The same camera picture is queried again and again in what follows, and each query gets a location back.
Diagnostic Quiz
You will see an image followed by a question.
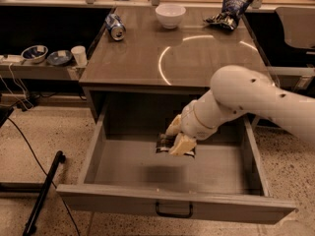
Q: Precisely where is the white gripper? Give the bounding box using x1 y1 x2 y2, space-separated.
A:
165 100 218 155

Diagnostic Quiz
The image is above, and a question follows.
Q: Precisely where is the black rxbar chocolate wrapper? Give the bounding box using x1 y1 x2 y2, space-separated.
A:
155 133 197 158

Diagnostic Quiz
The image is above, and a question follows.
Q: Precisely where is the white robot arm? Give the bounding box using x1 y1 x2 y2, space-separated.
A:
165 65 315 155

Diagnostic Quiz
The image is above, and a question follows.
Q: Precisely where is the grey wooden counter cabinet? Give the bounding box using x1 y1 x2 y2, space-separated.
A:
80 6 270 131

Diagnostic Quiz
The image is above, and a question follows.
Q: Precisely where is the open grey wooden drawer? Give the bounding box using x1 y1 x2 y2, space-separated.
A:
57 105 295 224

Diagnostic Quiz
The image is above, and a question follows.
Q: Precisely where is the white bowl on counter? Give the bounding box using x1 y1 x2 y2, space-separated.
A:
156 4 186 29

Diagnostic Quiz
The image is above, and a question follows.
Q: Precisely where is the blue soda can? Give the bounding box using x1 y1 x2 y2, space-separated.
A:
105 14 126 41

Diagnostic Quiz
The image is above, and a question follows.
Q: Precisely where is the white paper cup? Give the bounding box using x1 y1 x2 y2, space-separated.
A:
71 45 88 67

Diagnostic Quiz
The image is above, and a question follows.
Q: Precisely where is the blue black chip bag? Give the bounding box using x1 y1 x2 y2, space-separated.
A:
204 0 253 30

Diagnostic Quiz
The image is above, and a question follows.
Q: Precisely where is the blue plate on shelf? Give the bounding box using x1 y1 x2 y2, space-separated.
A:
47 50 73 66

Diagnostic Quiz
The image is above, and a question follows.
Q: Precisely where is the grey chair back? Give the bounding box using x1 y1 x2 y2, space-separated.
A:
276 7 315 49

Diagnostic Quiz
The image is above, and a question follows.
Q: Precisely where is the grey side shelf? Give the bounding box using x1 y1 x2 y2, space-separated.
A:
0 60 84 81

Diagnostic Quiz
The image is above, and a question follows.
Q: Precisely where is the black floor stand bar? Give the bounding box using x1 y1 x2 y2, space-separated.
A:
23 150 66 236

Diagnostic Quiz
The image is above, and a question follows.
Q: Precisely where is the black drawer handle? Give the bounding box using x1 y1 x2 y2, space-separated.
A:
155 202 194 218

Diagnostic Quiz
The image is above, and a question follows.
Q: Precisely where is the black floor cable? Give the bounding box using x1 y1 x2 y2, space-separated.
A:
7 115 82 236

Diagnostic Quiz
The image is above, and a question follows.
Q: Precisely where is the white cable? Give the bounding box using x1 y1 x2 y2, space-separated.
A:
0 62 35 111

